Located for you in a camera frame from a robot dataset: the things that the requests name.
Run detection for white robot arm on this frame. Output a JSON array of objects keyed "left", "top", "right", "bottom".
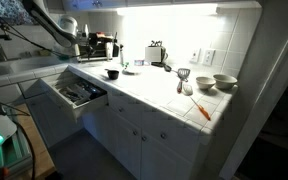
[{"left": 23, "top": 0, "right": 78, "bottom": 48}]

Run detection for white plate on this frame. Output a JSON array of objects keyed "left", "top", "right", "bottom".
[{"left": 122, "top": 66, "right": 142, "bottom": 75}]

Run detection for black ladle spoon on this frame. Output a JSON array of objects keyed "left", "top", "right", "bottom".
[{"left": 164, "top": 64, "right": 178, "bottom": 73}]

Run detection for black vintage clock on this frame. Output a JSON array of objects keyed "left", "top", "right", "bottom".
[{"left": 144, "top": 41, "right": 168, "bottom": 67}]

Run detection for white lower kitchen cabinets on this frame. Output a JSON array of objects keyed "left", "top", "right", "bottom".
[{"left": 28, "top": 90, "right": 212, "bottom": 180}]

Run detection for white ceramic bowl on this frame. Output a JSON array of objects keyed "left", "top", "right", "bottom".
[
  {"left": 196, "top": 76, "right": 216, "bottom": 90},
  {"left": 213, "top": 74, "right": 237, "bottom": 90}
]

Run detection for open white cutlery drawer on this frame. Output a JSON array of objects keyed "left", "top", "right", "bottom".
[{"left": 40, "top": 76, "right": 108, "bottom": 120}]

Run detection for silver toaster oven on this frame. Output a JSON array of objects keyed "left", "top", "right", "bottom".
[{"left": 75, "top": 32, "right": 120, "bottom": 62}]

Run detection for under cabinet light bar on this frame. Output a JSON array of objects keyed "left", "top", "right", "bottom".
[{"left": 117, "top": 3, "right": 217, "bottom": 16}]

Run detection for orange handled tool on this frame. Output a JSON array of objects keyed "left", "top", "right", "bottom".
[{"left": 190, "top": 97, "right": 211, "bottom": 121}]

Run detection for white wall outlets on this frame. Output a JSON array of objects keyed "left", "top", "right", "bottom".
[{"left": 190, "top": 48, "right": 215, "bottom": 66}]

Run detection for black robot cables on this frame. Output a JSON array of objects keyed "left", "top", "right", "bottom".
[{"left": 0, "top": 3, "right": 95, "bottom": 61}]

